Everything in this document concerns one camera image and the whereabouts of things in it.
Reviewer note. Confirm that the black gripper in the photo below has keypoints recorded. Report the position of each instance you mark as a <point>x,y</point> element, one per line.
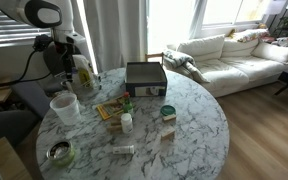
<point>66,52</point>

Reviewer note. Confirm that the clear plastic cup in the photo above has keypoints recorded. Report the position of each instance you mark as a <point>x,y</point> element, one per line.
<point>67,108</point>

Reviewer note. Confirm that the yellow picture book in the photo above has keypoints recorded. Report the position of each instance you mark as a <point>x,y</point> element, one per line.
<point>110,108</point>

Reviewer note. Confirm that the dark blue cardboard box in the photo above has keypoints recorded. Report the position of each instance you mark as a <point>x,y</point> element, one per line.
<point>143,79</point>

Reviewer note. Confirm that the green glass bottle red cap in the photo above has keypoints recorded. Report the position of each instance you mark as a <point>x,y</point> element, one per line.
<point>128,107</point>

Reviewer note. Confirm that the wooden block pile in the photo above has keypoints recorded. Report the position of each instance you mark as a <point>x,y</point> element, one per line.
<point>115,124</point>

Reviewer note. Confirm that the white pill bottle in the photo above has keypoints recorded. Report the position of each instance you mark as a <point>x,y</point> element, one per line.
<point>126,121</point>

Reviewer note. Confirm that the wooden chair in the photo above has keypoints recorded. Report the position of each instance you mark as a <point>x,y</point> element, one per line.
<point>155,55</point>

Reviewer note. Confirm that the metal bowl green rim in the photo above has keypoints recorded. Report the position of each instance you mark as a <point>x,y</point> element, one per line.
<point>61,153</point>

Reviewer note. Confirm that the small white tube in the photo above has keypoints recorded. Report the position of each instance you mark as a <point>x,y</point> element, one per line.
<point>124,149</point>

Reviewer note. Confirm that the green round lid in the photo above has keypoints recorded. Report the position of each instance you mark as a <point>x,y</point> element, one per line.
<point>167,110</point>

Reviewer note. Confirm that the grey folded blanket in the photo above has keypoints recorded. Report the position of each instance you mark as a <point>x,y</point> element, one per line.
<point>184,64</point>

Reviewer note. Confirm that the white sectional sofa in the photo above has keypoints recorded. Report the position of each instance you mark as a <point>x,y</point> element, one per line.
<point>233,65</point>

